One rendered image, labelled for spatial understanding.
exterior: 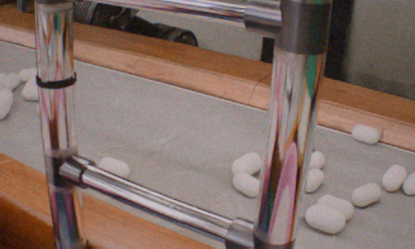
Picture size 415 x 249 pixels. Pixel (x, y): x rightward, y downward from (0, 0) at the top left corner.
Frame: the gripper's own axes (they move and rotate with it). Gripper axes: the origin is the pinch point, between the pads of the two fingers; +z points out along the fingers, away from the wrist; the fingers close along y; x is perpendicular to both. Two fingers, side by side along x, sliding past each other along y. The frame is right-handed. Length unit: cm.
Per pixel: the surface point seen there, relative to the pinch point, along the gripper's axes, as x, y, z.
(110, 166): -8.2, 21.4, 25.6
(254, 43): 168, -61, -102
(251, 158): -2.7, 32.1, 18.7
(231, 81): 8.4, 20.4, 5.3
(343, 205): -4.4, 42.8, 20.9
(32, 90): -3.0, 0.5, 19.1
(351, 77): 175, -6, -100
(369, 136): 6.9, 41.0, 8.4
